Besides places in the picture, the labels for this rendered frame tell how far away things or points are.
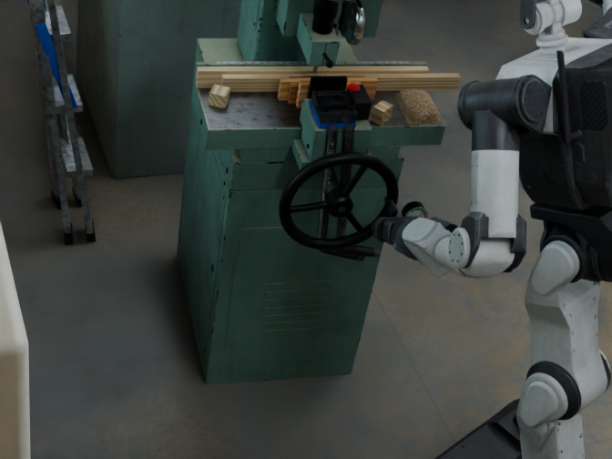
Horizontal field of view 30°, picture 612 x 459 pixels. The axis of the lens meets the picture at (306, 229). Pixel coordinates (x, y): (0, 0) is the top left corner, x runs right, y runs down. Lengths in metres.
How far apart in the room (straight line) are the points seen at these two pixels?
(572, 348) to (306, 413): 0.98
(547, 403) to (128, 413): 1.20
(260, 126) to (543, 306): 0.79
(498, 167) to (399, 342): 1.46
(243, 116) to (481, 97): 0.76
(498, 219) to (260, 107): 0.85
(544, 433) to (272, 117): 0.98
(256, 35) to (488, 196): 1.05
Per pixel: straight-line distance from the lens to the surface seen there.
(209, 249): 3.12
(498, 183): 2.16
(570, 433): 2.79
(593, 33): 2.51
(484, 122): 2.18
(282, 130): 2.74
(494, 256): 2.20
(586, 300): 2.58
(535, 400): 2.65
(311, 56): 2.78
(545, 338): 2.61
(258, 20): 2.98
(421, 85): 2.97
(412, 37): 5.06
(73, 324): 3.46
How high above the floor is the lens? 2.46
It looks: 39 degrees down
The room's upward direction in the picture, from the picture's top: 11 degrees clockwise
